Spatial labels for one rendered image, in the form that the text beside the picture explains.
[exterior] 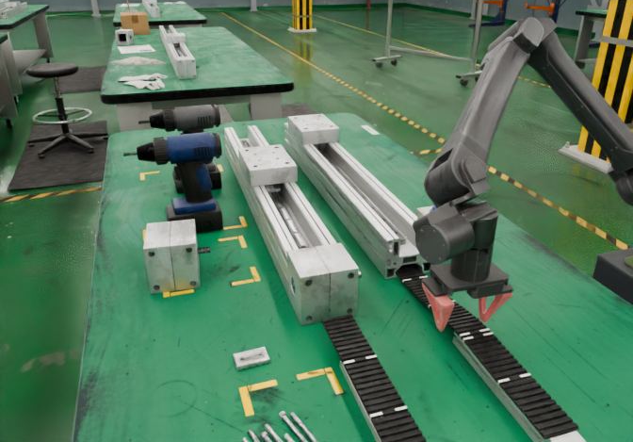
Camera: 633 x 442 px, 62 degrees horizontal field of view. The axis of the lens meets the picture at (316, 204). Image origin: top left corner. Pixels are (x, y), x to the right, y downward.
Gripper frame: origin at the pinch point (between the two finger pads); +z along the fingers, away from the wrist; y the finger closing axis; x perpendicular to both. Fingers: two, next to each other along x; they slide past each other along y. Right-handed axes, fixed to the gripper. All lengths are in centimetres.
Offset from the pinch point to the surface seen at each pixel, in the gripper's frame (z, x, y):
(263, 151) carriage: -9, -63, 19
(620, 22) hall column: -15, -232, -253
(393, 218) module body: -2.8, -31.9, -2.2
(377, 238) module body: -3.1, -23.8, 4.8
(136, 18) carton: -10, -407, 52
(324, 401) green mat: 3.1, 6.9, 25.1
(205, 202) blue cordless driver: -4, -49, 35
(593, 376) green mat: 3.1, 13.7, -14.1
